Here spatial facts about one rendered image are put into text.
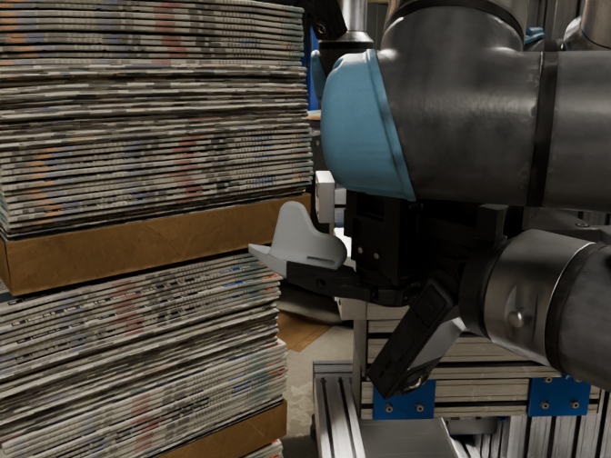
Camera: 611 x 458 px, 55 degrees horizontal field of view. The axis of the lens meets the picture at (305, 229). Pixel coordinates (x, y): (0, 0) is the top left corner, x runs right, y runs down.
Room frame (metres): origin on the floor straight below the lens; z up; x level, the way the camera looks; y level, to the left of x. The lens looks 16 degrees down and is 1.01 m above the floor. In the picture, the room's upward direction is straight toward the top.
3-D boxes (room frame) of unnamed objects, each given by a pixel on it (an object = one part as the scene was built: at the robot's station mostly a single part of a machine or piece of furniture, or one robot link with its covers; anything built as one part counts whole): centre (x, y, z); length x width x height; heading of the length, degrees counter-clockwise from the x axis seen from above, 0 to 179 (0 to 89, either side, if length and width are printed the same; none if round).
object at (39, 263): (0.56, 0.16, 0.86); 0.29 x 0.16 x 0.04; 127
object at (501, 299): (0.32, -0.14, 0.88); 0.08 x 0.05 x 0.08; 129
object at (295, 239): (0.43, 0.01, 0.88); 0.09 x 0.03 x 0.06; 65
